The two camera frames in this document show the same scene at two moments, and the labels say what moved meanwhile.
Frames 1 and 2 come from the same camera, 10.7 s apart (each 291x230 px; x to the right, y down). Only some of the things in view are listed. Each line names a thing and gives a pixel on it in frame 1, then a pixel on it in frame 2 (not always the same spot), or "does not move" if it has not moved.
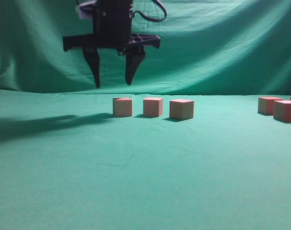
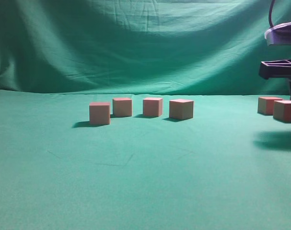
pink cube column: [122, 107] does not move
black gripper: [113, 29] to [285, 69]
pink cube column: [181, 109] does not move
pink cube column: [153, 107] does not move
